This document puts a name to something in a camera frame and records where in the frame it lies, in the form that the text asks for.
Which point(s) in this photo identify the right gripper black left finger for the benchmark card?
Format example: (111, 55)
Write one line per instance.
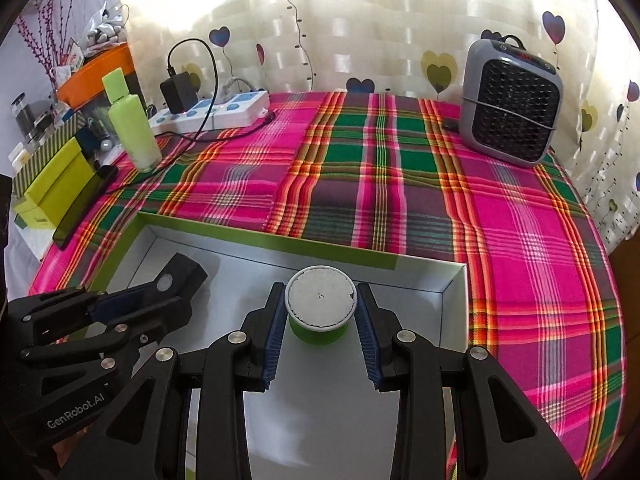
(175, 397)

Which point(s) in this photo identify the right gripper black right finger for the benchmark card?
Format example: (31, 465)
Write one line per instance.
(455, 404)

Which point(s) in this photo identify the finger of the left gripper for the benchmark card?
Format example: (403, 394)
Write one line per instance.
(36, 321)
(68, 336)

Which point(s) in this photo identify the white green suction cup holder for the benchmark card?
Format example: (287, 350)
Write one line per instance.
(321, 301)

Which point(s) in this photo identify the black flashlight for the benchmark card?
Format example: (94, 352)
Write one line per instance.
(181, 277)

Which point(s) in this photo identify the yellow-green shoe box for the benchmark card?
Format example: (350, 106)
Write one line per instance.
(46, 201)

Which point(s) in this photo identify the striped gift box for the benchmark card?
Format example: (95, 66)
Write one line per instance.
(45, 152)

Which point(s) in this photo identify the black smartphone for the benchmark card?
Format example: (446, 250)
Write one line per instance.
(95, 188)

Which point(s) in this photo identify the glass jar black lid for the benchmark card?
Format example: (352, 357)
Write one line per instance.
(23, 116)

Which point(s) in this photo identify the green lotion bottle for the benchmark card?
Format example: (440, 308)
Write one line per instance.
(129, 120)

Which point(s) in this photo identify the plaid bedspread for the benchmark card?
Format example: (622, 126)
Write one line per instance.
(382, 172)

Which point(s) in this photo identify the black power adapter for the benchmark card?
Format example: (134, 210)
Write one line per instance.
(179, 93)

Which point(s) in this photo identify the orange storage box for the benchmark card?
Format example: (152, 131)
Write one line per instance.
(87, 83)

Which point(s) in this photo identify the white blue power strip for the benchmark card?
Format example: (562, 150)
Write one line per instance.
(242, 110)

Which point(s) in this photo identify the pink flower branches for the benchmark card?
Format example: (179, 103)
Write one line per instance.
(47, 40)

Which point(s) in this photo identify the grey mini fan heater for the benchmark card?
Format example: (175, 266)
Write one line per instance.
(511, 101)

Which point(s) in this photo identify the heart pattern curtain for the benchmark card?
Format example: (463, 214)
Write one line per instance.
(416, 48)

